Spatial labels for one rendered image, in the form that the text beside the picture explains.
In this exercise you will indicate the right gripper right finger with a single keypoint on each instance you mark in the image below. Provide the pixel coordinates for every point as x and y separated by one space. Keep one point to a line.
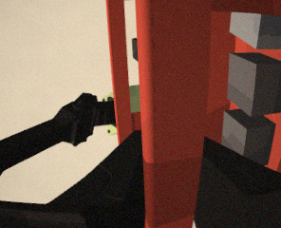
236 192

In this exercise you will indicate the dark red plastic crate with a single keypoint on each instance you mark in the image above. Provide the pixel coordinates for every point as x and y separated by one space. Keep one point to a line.
176 39

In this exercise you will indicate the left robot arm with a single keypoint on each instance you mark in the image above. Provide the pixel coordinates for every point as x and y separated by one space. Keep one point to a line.
69 125

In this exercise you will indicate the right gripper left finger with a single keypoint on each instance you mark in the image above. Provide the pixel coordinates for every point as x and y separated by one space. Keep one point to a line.
109 196

